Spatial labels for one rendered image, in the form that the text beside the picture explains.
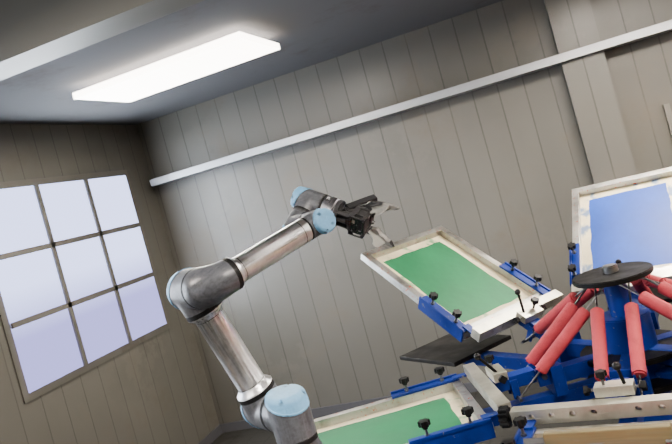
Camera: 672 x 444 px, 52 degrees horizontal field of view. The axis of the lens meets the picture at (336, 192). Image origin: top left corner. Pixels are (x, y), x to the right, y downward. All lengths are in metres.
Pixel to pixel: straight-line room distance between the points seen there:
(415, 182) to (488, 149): 0.65
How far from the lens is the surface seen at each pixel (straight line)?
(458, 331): 3.24
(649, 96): 5.66
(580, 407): 2.47
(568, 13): 5.54
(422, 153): 5.71
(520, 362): 3.45
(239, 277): 1.88
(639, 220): 3.95
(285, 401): 1.95
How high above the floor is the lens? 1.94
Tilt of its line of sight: level
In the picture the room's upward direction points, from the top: 15 degrees counter-clockwise
